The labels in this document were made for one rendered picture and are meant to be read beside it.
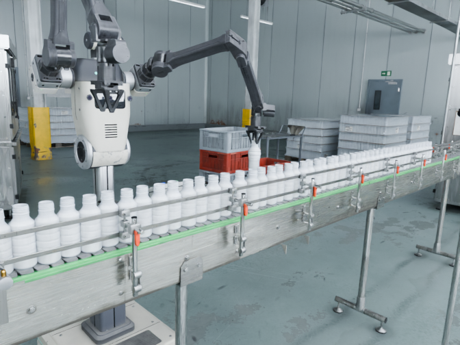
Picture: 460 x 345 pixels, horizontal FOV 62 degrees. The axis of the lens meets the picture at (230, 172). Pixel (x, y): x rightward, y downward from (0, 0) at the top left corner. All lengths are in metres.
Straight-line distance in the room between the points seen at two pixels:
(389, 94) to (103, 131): 10.87
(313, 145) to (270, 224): 7.17
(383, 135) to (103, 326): 6.65
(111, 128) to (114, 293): 0.82
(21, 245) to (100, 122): 0.81
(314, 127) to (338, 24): 5.26
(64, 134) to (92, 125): 9.16
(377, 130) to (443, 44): 4.48
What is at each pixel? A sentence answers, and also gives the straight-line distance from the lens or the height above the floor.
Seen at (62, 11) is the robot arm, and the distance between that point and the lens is 1.63.
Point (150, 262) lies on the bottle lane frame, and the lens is 1.27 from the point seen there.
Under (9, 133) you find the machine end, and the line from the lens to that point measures 4.82.
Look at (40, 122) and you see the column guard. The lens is 8.92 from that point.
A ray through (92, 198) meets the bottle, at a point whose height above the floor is 1.16.
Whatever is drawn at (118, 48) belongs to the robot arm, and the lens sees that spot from 1.24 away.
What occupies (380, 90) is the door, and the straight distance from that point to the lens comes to 12.26.
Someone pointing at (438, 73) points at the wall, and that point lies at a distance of 11.78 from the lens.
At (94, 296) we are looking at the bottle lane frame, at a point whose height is 0.88.
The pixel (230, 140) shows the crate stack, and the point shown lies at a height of 1.02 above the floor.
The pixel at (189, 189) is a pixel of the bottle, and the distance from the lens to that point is 1.33.
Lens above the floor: 1.45
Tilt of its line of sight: 11 degrees down
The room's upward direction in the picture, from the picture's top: 2 degrees clockwise
